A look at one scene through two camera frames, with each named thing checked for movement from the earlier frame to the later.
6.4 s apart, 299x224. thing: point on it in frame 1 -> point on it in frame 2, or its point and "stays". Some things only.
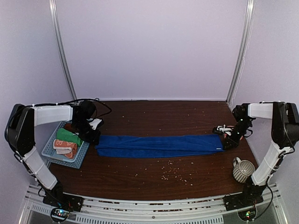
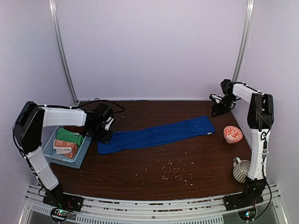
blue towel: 116,146 -> 128,139
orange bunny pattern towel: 69,149 stays
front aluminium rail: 202,210 stays
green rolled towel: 64,134 stays
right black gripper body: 243,125 -> 224,106
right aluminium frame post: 239,66 stays
